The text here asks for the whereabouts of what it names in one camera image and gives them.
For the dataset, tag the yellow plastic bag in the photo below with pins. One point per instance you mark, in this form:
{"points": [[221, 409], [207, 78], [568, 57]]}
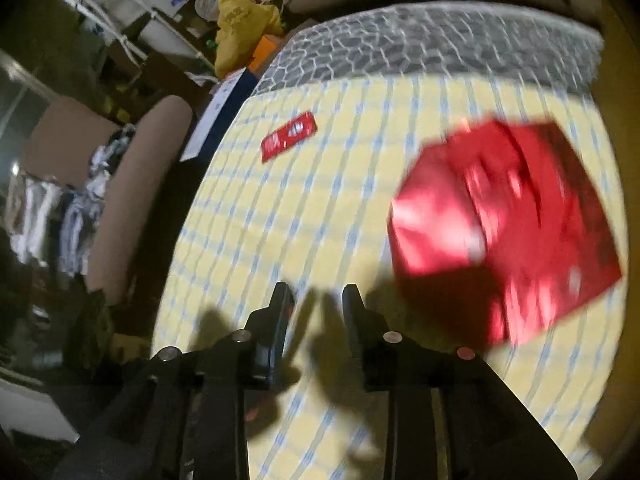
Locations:
{"points": [[240, 25]]}

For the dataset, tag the white drying rack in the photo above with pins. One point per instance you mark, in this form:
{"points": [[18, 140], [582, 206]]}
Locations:
{"points": [[125, 15]]}

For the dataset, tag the white cabinet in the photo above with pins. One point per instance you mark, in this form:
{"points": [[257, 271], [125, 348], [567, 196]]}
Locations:
{"points": [[30, 410]]}

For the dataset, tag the flat red printed packet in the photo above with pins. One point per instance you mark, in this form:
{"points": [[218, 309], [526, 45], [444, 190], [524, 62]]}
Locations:
{"points": [[290, 136]]}

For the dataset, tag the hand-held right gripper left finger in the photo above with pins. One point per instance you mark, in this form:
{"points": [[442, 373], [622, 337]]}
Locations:
{"points": [[272, 355]]}

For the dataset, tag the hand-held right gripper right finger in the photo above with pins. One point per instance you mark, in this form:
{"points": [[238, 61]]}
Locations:
{"points": [[354, 330]]}

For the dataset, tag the brown upholstered chair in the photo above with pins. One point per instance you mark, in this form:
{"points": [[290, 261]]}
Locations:
{"points": [[135, 185]]}

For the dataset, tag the pile of clothes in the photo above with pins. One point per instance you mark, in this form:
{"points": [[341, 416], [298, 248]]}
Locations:
{"points": [[75, 210]]}

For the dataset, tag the yellow plaid covered desktop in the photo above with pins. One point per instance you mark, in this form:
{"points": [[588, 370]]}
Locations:
{"points": [[300, 240]]}

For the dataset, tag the red foil gift bag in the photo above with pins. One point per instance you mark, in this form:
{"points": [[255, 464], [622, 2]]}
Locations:
{"points": [[500, 225]]}

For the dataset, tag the grey patterned cloth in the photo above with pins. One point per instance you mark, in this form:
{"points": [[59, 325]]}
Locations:
{"points": [[425, 45]]}

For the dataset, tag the orange box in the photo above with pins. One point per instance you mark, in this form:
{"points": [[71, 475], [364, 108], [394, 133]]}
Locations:
{"points": [[265, 52]]}

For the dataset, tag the white round plate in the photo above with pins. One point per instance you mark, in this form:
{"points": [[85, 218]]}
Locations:
{"points": [[206, 5]]}

